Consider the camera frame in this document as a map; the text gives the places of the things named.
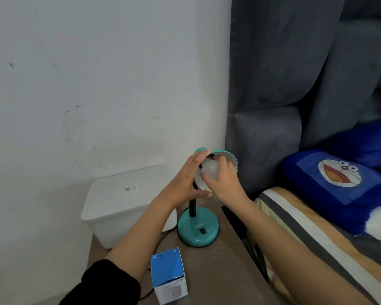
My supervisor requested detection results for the blue and white bulb carton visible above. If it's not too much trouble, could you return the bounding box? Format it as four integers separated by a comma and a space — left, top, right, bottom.
150, 247, 189, 305

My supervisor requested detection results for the plain blue plush pillow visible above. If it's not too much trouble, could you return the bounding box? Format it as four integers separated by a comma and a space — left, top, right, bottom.
328, 119, 381, 169

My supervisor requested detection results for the striped bed sheet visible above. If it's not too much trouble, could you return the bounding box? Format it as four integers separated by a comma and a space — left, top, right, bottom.
253, 186, 381, 305

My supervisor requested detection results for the person's left hand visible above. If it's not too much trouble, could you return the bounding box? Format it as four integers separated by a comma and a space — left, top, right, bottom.
158, 150, 213, 215

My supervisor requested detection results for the grey upholstered headboard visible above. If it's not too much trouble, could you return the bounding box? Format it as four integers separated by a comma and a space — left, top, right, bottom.
225, 0, 381, 201

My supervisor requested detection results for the person's left forearm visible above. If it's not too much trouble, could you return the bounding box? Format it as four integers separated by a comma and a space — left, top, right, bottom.
104, 196, 178, 288

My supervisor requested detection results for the blue cartoon cat pillow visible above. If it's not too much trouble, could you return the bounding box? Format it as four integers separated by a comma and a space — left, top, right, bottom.
280, 149, 381, 236

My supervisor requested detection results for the black power cable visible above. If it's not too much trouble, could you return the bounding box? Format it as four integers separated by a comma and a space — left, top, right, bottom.
139, 233, 167, 299

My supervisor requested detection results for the white light bulb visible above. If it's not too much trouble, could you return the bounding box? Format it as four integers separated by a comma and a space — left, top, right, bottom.
195, 158, 221, 191

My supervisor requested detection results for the person's right forearm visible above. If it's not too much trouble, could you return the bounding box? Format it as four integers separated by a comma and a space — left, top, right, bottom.
223, 200, 374, 305

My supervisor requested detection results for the teal desk lamp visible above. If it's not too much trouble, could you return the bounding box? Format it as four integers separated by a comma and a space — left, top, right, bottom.
177, 147, 239, 248

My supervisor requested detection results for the white plastic storage box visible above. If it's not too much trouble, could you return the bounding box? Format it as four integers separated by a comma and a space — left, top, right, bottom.
80, 165, 178, 250

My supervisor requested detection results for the person's right hand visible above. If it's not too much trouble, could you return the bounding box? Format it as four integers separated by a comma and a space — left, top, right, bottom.
202, 155, 253, 211

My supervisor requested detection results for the black sleeve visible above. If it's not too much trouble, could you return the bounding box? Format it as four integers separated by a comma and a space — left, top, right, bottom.
58, 259, 142, 305

